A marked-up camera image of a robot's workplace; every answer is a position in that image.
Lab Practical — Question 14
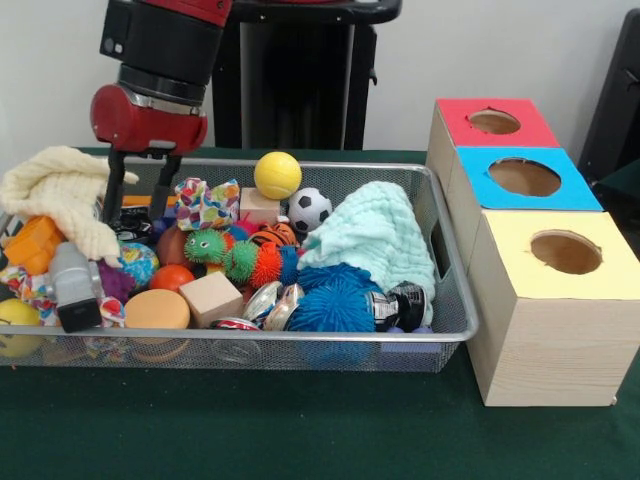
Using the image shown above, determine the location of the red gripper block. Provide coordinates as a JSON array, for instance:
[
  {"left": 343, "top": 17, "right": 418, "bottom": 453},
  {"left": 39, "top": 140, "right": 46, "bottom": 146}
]
[{"left": 89, "top": 83, "right": 209, "bottom": 225}]

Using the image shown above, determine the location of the cream waffle cloth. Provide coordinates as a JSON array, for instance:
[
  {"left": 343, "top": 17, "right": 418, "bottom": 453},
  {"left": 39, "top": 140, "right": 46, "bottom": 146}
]
[{"left": 0, "top": 145, "right": 140, "bottom": 267}]

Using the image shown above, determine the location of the light blue waffle cloth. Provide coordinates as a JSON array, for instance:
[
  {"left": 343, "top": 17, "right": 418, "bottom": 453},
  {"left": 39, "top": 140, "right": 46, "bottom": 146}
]
[{"left": 297, "top": 180, "right": 436, "bottom": 326}]

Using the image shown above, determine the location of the wooden box with three holes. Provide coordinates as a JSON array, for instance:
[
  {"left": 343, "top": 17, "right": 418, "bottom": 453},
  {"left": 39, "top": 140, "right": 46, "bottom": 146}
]
[{"left": 426, "top": 98, "right": 640, "bottom": 407}]

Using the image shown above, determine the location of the flattened black drink can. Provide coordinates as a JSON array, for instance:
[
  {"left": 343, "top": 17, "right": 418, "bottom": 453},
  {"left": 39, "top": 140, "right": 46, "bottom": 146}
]
[{"left": 103, "top": 204, "right": 156, "bottom": 245}]

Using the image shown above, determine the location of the polka dot fabric bow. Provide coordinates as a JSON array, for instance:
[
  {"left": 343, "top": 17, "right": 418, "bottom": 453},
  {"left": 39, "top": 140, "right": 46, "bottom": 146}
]
[{"left": 172, "top": 176, "right": 242, "bottom": 232}]

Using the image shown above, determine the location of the silver toy robot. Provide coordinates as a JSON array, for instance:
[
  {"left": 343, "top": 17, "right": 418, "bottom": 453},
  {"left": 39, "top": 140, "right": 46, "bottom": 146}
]
[{"left": 48, "top": 242, "right": 104, "bottom": 334}]

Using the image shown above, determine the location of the rainbow spiky caterpillar toy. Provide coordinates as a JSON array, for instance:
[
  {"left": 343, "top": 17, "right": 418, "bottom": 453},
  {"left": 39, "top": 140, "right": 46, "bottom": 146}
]
[{"left": 183, "top": 227, "right": 301, "bottom": 290}]

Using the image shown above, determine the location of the yellow tennis ball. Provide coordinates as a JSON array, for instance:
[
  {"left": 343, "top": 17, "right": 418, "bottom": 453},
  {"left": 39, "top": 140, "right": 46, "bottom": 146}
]
[{"left": 253, "top": 151, "right": 304, "bottom": 200}]

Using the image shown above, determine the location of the black and white soccer ball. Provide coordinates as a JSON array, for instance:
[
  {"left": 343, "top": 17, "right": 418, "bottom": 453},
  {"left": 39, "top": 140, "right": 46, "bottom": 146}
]
[{"left": 287, "top": 187, "right": 334, "bottom": 234}]

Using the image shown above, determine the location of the blue spiky rubber ball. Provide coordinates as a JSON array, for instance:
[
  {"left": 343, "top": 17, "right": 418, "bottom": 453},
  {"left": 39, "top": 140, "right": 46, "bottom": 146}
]
[
  {"left": 297, "top": 263, "right": 384, "bottom": 301},
  {"left": 288, "top": 283, "right": 376, "bottom": 334}
]

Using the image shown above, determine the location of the dark green table cloth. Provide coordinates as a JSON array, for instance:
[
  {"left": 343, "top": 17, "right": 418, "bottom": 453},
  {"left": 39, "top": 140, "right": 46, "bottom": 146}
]
[
  {"left": 592, "top": 159, "right": 640, "bottom": 214},
  {"left": 0, "top": 146, "right": 640, "bottom": 480}
]

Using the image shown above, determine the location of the crushed black drink can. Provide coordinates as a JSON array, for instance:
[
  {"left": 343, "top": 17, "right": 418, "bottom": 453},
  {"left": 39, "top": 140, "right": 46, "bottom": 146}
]
[{"left": 369, "top": 282, "right": 434, "bottom": 332}]

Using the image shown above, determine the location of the black upright panel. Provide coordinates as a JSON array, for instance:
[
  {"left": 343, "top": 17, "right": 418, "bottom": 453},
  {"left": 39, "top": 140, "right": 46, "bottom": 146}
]
[{"left": 577, "top": 8, "right": 640, "bottom": 181}]

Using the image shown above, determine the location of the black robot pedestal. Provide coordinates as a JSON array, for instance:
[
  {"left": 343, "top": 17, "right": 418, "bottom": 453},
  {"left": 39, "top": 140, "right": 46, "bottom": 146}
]
[{"left": 209, "top": 0, "right": 404, "bottom": 150}]

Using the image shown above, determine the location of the grey wire mesh bin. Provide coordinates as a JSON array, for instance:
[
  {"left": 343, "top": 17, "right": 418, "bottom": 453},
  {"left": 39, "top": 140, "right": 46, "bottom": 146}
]
[{"left": 0, "top": 155, "right": 481, "bottom": 374}]

